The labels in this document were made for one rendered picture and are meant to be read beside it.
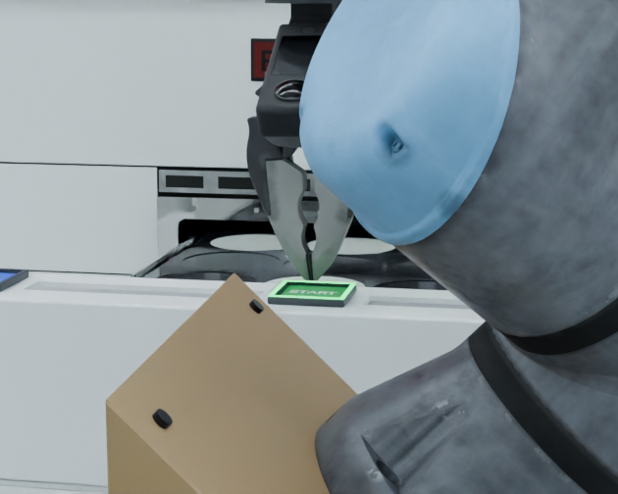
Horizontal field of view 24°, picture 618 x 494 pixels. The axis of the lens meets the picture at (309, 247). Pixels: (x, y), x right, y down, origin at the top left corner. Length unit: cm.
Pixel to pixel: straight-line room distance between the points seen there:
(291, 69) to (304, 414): 33
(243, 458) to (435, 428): 9
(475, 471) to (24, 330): 51
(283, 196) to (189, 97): 64
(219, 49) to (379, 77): 109
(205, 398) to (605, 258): 18
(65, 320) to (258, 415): 42
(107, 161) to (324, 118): 113
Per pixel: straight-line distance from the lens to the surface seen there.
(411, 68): 53
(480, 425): 64
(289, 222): 103
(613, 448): 63
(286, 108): 93
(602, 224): 57
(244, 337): 71
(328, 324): 100
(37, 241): 174
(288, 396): 70
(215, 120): 165
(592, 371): 62
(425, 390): 66
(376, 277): 141
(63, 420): 108
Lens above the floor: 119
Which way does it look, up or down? 11 degrees down
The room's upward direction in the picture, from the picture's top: straight up
